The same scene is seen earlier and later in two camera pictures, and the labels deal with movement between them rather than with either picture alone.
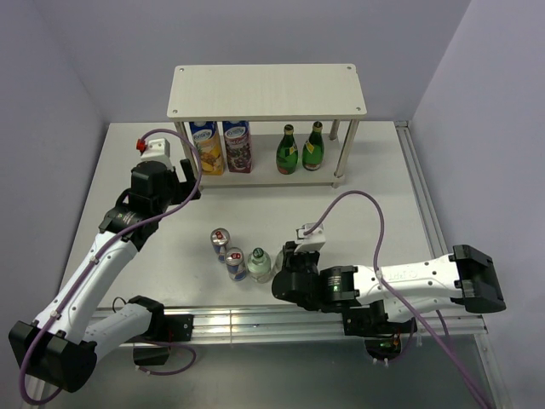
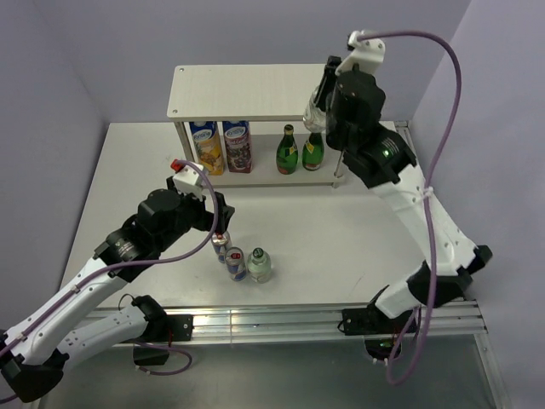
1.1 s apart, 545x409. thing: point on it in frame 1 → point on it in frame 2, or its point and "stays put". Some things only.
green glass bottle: [287, 152] stays put
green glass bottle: [313, 148] stays put
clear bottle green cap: [259, 266] stays put
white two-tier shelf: [272, 92] stays put
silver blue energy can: [220, 239] stays put
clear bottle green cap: [279, 262] → [314, 118]
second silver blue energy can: [235, 263] stays put
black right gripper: [290, 257] → [321, 97]
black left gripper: [182, 188] → [206, 217]
